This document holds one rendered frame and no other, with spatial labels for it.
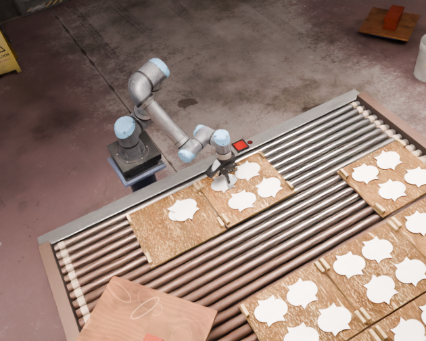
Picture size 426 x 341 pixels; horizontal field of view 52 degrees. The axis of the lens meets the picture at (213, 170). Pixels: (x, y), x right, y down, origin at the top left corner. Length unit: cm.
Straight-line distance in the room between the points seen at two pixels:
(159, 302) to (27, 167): 260
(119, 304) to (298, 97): 290
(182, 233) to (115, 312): 51
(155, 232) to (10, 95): 329
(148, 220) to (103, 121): 224
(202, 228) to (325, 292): 66
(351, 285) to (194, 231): 77
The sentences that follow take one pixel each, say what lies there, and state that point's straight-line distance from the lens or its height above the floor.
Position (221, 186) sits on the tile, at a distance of 235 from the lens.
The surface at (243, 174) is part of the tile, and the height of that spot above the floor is 94.
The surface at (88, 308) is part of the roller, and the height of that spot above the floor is 92.
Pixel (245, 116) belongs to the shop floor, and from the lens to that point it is 412.
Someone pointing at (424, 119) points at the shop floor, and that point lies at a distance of 426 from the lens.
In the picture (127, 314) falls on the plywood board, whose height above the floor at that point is 104.
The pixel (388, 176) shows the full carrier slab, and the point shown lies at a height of 94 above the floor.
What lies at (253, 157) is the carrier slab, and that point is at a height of 94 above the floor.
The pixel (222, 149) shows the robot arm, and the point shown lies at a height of 123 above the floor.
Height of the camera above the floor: 276
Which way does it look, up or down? 49 degrees down
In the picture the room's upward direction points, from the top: 9 degrees counter-clockwise
